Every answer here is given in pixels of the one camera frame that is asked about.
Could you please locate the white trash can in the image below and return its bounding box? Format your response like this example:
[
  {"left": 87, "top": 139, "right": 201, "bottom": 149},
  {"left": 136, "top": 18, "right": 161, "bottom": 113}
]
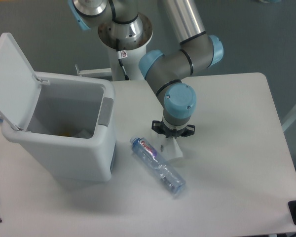
[{"left": 0, "top": 33, "right": 116, "bottom": 182}]

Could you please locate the clear plastic wrapper bag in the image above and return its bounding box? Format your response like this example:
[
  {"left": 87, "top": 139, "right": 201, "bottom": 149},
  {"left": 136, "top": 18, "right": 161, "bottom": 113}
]
[{"left": 152, "top": 134, "right": 183, "bottom": 161}]

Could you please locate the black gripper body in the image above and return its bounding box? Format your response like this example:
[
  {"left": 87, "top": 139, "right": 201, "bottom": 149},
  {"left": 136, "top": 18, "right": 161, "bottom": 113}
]
[{"left": 161, "top": 123, "right": 187, "bottom": 139}]

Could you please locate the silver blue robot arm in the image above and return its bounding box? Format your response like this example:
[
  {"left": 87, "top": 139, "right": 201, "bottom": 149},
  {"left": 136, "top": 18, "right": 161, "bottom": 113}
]
[{"left": 68, "top": 0, "right": 223, "bottom": 138}]

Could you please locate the clear plastic water bottle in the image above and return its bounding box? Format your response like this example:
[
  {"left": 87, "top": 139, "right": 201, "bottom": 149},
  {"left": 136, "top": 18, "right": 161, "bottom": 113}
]
[{"left": 130, "top": 137, "right": 186, "bottom": 196}]

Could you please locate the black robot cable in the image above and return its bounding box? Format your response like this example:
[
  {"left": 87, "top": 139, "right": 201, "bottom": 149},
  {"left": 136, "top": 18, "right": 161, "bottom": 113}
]
[{"left": 115, "top": 38, "right": 131, "bottom": 81}]

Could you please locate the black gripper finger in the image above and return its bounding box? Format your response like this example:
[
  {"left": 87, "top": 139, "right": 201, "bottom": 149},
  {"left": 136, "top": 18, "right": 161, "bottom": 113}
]
[
  {"left": 182, "top": 124, "right": 195, "bottom": 137},
  {"left": 151, "top": 120, "right": 164, "bottom": 133}
]

